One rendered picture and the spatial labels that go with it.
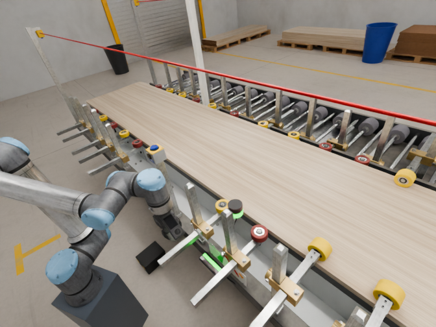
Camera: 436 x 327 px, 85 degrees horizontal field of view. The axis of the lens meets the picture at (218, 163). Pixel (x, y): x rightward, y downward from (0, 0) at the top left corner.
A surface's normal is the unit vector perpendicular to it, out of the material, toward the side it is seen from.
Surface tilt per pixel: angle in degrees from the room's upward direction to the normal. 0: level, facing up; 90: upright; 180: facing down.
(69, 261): 5
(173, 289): 0
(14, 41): 90
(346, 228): 0
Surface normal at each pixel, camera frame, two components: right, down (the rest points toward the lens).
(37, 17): 0.63, 0.42
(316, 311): -0.12, -0.78
